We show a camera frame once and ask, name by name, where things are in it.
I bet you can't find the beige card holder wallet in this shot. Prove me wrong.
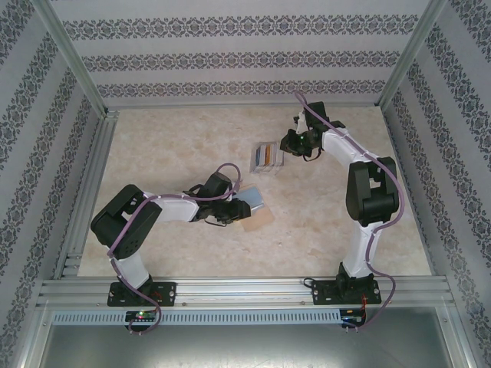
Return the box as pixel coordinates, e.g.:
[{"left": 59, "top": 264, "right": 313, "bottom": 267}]
[{"left": 232, "top": 186, "right": 275, "bottom": 234}]

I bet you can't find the clear plastic card stand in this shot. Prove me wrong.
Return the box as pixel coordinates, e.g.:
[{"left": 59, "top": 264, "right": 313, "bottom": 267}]
[{"left": 249, "top": 140, "right": 285, "bottom": 176}]

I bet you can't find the grey sheet metal panel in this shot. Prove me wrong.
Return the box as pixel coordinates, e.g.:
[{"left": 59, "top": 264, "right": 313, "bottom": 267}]
[{"left": 38, "top": 324, "right": 461, "bottom": 368}]

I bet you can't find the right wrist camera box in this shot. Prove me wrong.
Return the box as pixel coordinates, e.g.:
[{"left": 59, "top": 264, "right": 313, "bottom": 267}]
[{"left": 293, "top": 110, "right": 311, "bottom": 134}]

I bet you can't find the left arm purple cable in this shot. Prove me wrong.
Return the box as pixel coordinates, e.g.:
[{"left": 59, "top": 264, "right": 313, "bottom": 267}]
[{"left": 107, "top": 163, "right": 242, "bottom": 338}]

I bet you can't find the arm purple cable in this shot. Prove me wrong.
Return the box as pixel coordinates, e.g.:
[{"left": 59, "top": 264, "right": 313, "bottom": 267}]
[
  {"left": 107, "top": 163, "right": 242, "bottom": 338},
  {"left": 294, "top": 91, "right": 406, "bottom": 330}
]

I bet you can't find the thin aluminium wall rail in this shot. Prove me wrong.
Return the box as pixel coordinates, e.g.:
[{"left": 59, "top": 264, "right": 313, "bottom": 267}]
[{"left": 103, "top": 102, "right": 384, "bottom": 110}]

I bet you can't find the aluminium mounting rail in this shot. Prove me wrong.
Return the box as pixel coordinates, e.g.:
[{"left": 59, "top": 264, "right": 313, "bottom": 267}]
[{"left": 36, "top": 276, "right": 457, "bottom": 307}]

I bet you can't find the grey slotted cable duct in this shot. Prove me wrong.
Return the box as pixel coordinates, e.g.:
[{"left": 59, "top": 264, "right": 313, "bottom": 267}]
[{"left": 51, "top": 309, "right": 342, "bottom": 325}]

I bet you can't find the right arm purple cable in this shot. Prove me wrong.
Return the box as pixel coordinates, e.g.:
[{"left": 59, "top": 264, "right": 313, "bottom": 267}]
[{"left": 294, "top": 91, "right": 406, "bottom": 330}]

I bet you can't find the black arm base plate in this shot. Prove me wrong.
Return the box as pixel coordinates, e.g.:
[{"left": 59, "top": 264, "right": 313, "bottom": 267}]
[
  {"left": 107, "top": 281, "right": 177, "bottom": 307},
  {"left": 311, "top": 279, "right": 383, "bottom": 307}
]

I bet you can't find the aluminium side rail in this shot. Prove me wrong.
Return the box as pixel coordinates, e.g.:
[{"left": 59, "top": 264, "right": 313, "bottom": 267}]
[{"left": 52, "top": 109, "right": 120, "bottom": 280}]

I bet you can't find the aluminium corner post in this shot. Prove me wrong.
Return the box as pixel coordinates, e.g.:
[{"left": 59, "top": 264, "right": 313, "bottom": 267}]
[
  {"left": 377, "top": 0, "right": 450, "bottom": 110},
  {"left": 36, "top": 0, "right": 110, "bottom": 118}
]

